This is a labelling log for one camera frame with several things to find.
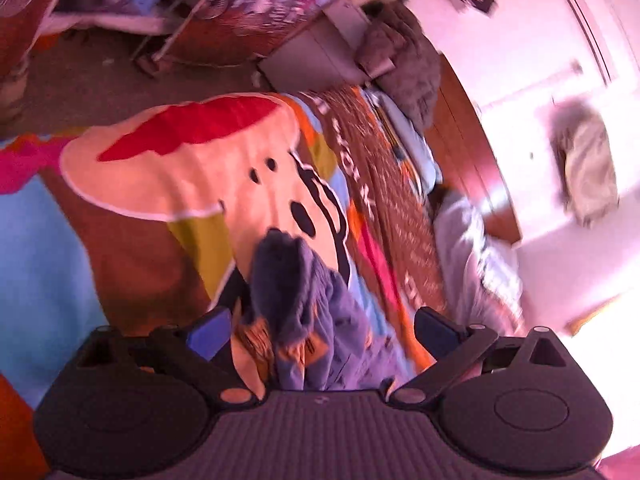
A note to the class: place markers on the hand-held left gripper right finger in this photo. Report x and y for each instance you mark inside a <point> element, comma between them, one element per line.
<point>437,332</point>

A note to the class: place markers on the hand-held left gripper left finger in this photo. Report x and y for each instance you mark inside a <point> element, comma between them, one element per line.
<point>212,331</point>

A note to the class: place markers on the blue car-print pants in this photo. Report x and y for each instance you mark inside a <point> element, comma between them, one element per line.
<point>325,320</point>

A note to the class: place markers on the lavender duvet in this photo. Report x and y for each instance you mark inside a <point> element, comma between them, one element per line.
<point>465,260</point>

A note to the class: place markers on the colourful cartoon bed sheet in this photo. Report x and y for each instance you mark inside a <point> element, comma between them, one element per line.
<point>150,210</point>

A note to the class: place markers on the wooden headboard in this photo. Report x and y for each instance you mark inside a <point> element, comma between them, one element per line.
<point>475,160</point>

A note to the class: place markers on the light blue pillow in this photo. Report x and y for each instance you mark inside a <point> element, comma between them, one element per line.
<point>415,155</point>

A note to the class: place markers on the beige hanging cloth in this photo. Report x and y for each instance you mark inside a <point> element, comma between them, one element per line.
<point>590,160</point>

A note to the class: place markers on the brown quilted jacket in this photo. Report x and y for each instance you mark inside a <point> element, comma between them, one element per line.
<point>405,60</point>

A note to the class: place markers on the white nightstand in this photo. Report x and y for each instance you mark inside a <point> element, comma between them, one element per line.
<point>320,55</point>

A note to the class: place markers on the wooden picture frame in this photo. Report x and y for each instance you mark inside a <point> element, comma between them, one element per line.
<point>595,316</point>

